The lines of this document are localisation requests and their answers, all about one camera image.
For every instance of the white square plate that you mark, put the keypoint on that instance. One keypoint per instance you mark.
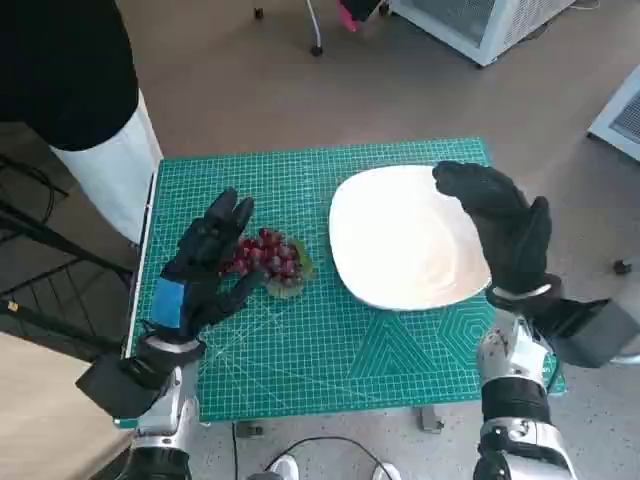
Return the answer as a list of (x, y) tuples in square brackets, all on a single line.
[(400, 240)]

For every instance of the grey table bracket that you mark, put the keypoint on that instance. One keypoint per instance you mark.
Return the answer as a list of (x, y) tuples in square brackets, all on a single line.
[(248, 429), (430, 419)]

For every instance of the green cutting mat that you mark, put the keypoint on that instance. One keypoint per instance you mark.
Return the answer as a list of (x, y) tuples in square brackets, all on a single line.
[(300, 340)]

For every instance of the large white mesh cabinet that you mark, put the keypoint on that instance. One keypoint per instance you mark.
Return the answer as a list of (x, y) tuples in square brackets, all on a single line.
[(465, 25)]

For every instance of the light wooden table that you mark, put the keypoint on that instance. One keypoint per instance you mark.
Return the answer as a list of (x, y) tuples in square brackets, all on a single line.
[(40, 415)]

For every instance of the white chair leg with caster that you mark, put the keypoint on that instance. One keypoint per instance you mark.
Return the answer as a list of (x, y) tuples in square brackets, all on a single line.
[(315, 25)]

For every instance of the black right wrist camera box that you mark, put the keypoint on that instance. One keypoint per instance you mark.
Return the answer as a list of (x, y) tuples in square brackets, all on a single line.
[(590, 335)]

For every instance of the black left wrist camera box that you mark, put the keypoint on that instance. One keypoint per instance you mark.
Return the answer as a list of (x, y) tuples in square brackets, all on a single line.
[(115, 385)]

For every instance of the white shoe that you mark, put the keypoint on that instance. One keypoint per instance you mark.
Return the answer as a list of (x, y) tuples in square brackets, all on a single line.
[(285, 467), (386, 472)]

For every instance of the small white mesh cabinet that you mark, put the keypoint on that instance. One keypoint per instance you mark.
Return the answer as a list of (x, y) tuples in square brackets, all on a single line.
[(620, 115)]

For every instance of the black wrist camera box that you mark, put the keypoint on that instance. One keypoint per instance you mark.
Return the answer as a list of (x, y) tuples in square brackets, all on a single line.
[(115, 385), (590, 335)]

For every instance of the black floor caster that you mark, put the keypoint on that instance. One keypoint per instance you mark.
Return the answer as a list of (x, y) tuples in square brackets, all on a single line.
[(622, 266)]

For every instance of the black chair caster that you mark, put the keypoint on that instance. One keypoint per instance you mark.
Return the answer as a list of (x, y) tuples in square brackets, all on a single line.
[(258, 11)]

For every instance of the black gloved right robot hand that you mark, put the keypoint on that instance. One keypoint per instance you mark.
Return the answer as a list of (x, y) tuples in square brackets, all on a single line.
[(510, 230)]

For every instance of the red toy grape bunch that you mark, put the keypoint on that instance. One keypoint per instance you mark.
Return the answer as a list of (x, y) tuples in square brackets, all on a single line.
[(272, 255)]

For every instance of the black metal rack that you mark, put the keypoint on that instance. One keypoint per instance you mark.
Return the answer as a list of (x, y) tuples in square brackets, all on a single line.
[(50, 280)]

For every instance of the pink object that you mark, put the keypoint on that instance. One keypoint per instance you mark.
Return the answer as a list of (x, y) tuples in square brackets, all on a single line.
[(347, 17)]

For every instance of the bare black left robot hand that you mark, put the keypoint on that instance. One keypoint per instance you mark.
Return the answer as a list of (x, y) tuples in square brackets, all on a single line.
[(200, 280)]

